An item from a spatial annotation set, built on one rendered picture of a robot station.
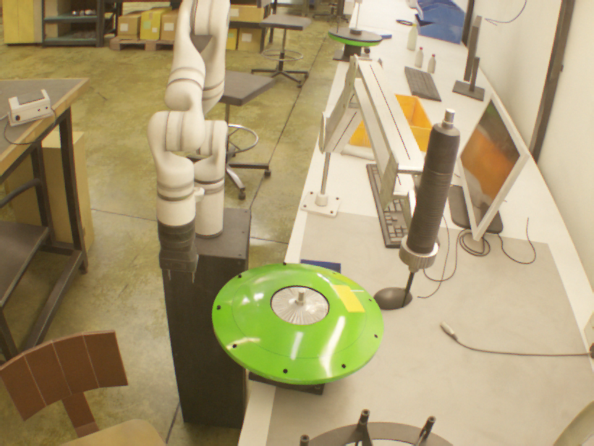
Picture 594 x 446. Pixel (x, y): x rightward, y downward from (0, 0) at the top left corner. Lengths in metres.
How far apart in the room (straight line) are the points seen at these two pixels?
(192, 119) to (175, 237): 0.22
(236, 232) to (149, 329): 1.03
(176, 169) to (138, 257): 1.96
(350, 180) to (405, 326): 0.64
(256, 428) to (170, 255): 0.36
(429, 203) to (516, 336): 0.72
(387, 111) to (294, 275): 0.36
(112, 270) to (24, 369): 1.66
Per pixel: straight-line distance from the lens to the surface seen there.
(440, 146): 0.62
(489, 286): 1.44
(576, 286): 1.60
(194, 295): 1.57
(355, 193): 1.67
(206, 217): 1.49
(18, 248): 2.62
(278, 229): 3.08
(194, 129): 0.89
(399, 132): 0.83
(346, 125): 1.24
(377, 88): 0.96
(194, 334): 1.69
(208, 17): 1.09
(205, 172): 1.43
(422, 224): 0.67
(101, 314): 2.56
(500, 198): 1.45
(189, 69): 0.97
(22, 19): 7.82
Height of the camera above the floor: 1.75
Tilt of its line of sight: 34 degrees down
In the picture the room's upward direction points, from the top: 8 degrees clockwise
